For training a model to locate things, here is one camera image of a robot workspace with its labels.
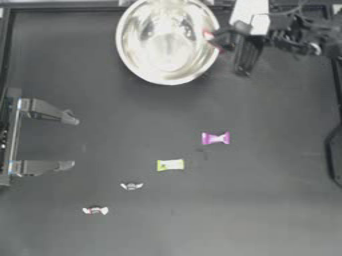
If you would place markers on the red candy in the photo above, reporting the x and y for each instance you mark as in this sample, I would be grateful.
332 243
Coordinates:
208 34

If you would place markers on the purple candy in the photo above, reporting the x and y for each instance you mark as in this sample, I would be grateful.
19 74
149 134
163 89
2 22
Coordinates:
216 138

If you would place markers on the steel bowl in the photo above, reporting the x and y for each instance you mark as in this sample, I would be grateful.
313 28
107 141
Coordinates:
169 66

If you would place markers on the small brown candy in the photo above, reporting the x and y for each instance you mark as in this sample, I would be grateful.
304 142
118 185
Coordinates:
131 186

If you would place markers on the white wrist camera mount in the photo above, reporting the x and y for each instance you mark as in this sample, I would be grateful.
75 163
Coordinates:
249 13

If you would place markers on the green candy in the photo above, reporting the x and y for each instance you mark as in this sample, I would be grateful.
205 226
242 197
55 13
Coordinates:
170 164

